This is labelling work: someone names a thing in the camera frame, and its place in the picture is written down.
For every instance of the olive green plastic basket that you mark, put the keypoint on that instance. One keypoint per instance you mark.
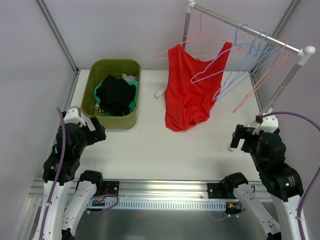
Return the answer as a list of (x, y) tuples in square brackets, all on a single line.
[(118, 98)]

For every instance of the grey tank top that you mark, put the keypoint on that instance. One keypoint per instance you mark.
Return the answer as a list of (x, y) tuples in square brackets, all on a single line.
[(129, 78)]

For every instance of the black tank top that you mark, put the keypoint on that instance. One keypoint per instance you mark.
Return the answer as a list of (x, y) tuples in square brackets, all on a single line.
[(116, 96)]

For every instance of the green tank top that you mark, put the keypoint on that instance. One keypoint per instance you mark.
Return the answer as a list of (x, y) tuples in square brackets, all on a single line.
[(135, 100)]

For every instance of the silver white clothes rack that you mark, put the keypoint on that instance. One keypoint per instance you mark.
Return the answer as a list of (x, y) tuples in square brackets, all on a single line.
[(303, 54)]

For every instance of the red tank top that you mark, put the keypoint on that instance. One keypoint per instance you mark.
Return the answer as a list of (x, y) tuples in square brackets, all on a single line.
[(192, 84)]

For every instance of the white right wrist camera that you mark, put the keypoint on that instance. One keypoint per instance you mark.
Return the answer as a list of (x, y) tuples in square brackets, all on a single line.
[(266, 123)]

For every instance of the white tank top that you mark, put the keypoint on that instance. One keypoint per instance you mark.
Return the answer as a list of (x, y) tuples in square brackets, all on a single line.
[(97, 106)]

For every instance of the white slotted cable duct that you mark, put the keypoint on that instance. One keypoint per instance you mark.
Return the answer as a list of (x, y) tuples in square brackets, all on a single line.
[(130, 204)]

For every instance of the pink wire hanger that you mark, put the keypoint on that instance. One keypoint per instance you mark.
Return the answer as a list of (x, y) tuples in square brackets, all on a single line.
[(276, 64)]

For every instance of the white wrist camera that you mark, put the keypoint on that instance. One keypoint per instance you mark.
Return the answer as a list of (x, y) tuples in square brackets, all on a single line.
[(73, 117), (266, 123)]

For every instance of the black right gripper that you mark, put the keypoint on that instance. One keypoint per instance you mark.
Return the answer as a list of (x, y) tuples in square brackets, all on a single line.
[(244, 139)]

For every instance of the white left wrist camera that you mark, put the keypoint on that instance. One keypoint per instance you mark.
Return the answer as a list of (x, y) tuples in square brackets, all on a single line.
[(73, 117)]

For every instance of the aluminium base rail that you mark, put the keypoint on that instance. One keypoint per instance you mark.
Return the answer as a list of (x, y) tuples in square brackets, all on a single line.
[(163, 190)]

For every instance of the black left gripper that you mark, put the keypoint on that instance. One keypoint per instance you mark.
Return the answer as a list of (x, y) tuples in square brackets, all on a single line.
[(89, 132)]

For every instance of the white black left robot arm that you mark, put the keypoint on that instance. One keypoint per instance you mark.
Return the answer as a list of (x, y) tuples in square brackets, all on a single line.
[(59, 220)]

